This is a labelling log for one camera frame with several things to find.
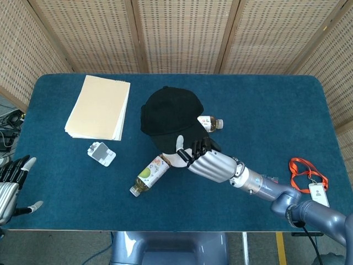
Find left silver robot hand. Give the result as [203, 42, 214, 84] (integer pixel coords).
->
[0, 155, 44, 226]

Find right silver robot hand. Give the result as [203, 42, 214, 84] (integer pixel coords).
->
[175, 134, 243, 183]

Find black baseball cap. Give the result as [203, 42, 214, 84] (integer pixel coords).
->
[140, 86, 212, 155]

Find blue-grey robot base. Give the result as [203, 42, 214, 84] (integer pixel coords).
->
[110, 231, 229, 265]

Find white foam mannequin head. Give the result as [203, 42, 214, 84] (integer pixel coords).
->
[162, 147, 194, 168]

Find amber tea bottle white cap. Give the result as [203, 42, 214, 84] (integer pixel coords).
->
[197, 115, 224, 133]

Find apple label tea bottle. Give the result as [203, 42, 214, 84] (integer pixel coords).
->
[129, 155, 171, 198]

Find blue felt table cover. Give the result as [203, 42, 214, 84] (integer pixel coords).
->
[5, 73, 349, 232]

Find white table leg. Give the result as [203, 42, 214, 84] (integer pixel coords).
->
[241, 231, 250, 265]

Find white ID badge card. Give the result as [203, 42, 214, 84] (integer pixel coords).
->
[308, 182, 330, 208]

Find stack of manila paper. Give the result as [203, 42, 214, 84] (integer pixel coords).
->
[65, 75, 131, 141]

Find woven folding screen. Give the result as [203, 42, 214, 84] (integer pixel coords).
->
[0, 0, 353, 144]

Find black floor cables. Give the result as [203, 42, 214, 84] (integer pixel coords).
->
[0, 104, 27, 155]

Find orange lanyard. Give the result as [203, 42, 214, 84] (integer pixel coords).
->
[288, 157, 329, 194]

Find blue floor cable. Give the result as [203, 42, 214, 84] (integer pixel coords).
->
[93, 234, 114, 265]

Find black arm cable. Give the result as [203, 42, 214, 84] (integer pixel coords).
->
[300, 223, 326, 265]

